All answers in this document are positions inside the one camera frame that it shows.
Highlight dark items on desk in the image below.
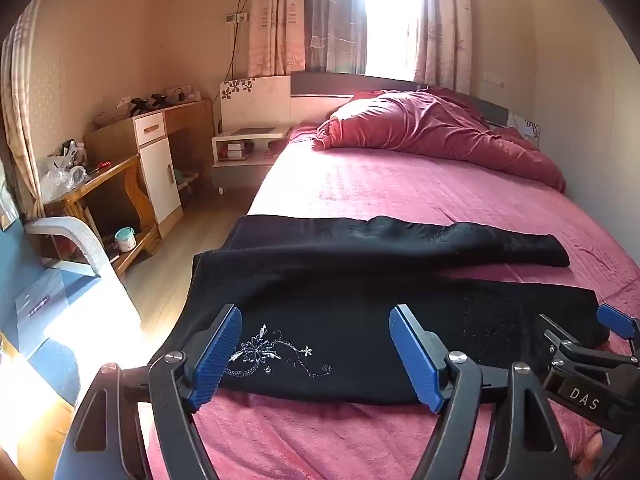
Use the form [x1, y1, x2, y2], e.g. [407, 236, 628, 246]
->
[130, 94, 168, 112]

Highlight bed with pink sheet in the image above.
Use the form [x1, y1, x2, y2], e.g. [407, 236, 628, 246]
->
[145, 125, 640, 480]

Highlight white floral headboard panel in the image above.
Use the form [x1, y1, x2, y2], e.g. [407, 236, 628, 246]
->
[509, 114, 542, 142]
[220, 76, 292, 133]

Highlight floral window curtain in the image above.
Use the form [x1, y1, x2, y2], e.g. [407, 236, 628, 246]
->
[415, 0, 473, 93]
[248, 0, 306, 78]

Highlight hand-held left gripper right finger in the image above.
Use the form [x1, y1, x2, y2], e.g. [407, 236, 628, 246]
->
[388, 304, 573, 480]

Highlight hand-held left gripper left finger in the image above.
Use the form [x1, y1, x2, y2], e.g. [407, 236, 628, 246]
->
[55, 303, 244, 480]

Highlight black embroidered pants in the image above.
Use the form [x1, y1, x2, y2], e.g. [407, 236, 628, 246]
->
[162, 215, 611, 407]

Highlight red quilt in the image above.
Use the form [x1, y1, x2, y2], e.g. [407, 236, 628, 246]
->
[313, 86, 567, 195]

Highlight beige side curtain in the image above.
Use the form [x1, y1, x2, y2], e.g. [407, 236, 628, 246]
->
[0, 5, 47, 221]

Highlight grey window curtain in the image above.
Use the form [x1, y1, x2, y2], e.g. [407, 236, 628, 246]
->
[304, 0, 368, 73]

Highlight clear plastic bags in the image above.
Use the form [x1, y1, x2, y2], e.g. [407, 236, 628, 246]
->
[40, 157, 88, 201]

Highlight wooden desk with white cabinet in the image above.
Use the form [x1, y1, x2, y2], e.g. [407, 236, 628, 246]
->
[84, 99, 216, 226]

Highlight white nightstand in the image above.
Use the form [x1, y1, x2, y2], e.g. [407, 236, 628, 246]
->
[210, 126, 293, 195]

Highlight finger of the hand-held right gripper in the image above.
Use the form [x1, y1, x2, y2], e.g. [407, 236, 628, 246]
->
[536, 313, 583, 361]
[596, 304, 640, 347]

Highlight black hanging cable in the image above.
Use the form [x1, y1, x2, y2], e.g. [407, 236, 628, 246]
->
[226, 0, 252, 82]

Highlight white chair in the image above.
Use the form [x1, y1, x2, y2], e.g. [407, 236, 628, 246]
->
[0, 216, 146, 461]

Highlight wooden side table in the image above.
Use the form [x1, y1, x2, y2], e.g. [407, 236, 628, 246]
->
[42, 154, 161, 278]

